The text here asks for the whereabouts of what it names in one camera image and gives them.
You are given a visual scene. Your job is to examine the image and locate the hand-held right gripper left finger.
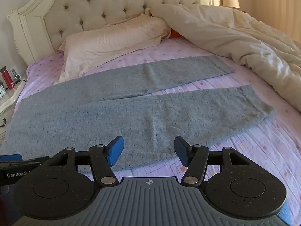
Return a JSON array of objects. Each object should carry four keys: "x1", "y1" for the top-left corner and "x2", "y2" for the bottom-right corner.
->
[{"x1": 47, "y1": 136, "x2": 124, "y2": 186}]

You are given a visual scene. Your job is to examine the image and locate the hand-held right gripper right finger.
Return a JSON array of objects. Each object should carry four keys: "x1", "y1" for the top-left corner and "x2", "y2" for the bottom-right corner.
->
[{"x1": 173, "y1": 136, "x2": 251, "y2": 186}]

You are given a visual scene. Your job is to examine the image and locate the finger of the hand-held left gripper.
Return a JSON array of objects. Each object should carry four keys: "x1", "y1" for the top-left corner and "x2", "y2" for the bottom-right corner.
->
[{"x1": 0, "y1": 154, "x2": 23, "y2": 162}]

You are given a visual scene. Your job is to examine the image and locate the grey pants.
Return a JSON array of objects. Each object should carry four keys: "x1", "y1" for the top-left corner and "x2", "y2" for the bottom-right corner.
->
[{"x1": 0, "y1": 56, "x2": 276, "y2": 172}]

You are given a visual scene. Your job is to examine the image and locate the white nightstand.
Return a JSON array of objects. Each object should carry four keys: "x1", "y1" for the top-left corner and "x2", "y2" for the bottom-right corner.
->
[{"x1": 0, "y1": 74, "x2": 28, "y2": 139}]

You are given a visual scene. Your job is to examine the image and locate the purple patterned bed sheet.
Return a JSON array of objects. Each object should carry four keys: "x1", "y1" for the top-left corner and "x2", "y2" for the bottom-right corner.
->
[{"x1": 14, "y1": 38, "x2": 301, "y2": 226}]

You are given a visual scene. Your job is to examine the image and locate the red bottle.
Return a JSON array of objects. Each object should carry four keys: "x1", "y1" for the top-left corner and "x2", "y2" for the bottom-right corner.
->
[{"x1": 0, "y1": 66, "x2": 14, "y2": 90}]

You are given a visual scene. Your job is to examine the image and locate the cream pillow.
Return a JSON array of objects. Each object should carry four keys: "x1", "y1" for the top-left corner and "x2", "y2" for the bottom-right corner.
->
[{"x1": 58, "y1": 16, "x2": 172, "y2": 83}]

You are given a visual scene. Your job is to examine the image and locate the cream duvet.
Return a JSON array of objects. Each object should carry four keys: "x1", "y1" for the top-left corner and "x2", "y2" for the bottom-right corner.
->
[{"x1": 144, "y1": 3, "x2": 301, "y2": 112}]

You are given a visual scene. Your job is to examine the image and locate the cream tufted headboard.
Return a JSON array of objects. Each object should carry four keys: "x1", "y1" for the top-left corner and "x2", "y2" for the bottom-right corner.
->
[{"x1": 7, "y1": 0, "x2": 220, "y2": 66}]

